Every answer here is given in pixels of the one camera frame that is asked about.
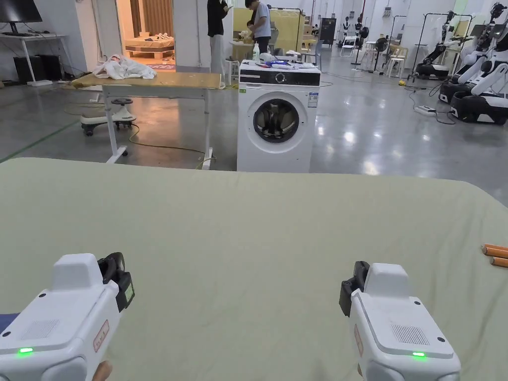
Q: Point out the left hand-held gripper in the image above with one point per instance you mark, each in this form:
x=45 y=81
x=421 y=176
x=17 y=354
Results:
x=59 y=317

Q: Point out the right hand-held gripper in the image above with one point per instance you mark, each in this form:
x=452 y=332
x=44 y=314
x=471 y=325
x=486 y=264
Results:
x=397 y=325

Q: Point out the person's left hand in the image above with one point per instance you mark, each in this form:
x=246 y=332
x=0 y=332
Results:
x=104 y=371

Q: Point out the bed with pale green sheet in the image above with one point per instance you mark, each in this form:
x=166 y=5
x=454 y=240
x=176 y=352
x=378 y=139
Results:
x=246 y=238

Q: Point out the orange rod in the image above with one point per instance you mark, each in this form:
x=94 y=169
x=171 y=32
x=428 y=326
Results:
x=501 y=262
x=498 y=252
x=498 y=247

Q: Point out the white washing machine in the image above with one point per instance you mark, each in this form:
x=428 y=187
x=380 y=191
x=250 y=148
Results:
x=278 y=139

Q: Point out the white ride-on toy car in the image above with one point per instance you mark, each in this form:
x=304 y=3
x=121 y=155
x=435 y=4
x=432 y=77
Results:
x=123 y=113

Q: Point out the white power strip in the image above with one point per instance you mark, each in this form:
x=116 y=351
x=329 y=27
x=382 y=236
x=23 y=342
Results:
x=425 y=110

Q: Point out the white and black robot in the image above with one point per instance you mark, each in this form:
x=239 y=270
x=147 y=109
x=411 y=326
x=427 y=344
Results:
x=482 y=91

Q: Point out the low wooden bed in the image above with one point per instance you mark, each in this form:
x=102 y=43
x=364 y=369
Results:
x=151 y=44

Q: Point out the black standing fan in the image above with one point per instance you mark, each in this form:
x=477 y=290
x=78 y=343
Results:
x=381 y=44

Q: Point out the black cabinet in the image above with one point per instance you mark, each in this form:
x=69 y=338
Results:
x=328 y=31

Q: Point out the white desk with monitor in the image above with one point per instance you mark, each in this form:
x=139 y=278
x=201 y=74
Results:
x=24 y=37

